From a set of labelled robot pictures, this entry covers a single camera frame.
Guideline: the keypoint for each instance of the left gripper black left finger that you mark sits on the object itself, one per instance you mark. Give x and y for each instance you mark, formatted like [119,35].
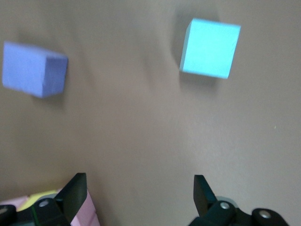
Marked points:
[70,200]

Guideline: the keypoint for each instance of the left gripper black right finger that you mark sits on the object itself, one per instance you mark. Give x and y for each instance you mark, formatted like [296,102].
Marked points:
[207,207]

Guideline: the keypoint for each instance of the pink notched foam block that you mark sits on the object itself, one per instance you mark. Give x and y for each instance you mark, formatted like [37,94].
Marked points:
[88,212]

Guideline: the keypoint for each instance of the yellow foam block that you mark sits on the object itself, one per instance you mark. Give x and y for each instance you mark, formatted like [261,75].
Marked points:
[40,196]

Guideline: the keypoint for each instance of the blue foam block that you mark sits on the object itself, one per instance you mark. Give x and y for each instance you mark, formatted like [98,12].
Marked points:
[209,47]

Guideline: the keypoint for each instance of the purple foam block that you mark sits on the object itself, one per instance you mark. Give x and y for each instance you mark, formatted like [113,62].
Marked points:
[30,70]

